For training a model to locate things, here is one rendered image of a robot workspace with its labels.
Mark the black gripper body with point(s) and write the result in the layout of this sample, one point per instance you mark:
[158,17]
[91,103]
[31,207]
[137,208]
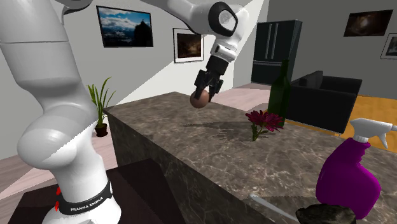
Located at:
[216,68]

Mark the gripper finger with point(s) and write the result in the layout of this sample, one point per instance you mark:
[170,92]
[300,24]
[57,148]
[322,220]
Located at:
[216,87]
[200,82]

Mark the brown egg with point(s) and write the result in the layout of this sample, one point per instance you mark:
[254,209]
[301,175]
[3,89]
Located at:
[200,100]

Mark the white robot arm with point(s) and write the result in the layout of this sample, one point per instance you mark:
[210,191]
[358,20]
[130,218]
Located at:
[49,80]

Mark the dark red flower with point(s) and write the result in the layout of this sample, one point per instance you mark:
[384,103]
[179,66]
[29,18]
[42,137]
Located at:
[263,119]

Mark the black refrigerator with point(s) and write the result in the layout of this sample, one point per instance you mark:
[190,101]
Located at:
[273,46]

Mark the dark green glass bottle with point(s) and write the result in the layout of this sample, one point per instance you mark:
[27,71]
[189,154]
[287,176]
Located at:
[279,93]

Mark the green potted plant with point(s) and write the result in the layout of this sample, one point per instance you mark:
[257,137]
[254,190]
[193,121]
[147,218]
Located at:
[100,102]

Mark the black sofa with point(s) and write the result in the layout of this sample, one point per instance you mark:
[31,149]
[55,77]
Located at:
[325,102]

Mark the dark robot stand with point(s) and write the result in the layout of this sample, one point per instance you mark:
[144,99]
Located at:
[145,192]

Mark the grey knife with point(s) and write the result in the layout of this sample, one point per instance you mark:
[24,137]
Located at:
[273,207]

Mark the purple spray bottle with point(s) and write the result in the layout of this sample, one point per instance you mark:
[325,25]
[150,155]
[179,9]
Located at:
[344,180]

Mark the dark rough rock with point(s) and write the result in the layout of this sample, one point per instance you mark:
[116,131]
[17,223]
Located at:
[325,214]

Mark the white-framed dark wall picture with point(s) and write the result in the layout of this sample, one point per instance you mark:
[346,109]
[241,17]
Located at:
[188,46]

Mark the mountain landscape wall picture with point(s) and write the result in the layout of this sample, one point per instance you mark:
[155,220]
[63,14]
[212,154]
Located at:
[124,28]

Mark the dark brown unframed wall picture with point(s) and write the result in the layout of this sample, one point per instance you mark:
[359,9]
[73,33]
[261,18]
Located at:
[369,23]

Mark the white-framed grey wall picture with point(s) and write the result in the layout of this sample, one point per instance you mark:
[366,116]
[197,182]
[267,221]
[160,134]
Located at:
[390,46]

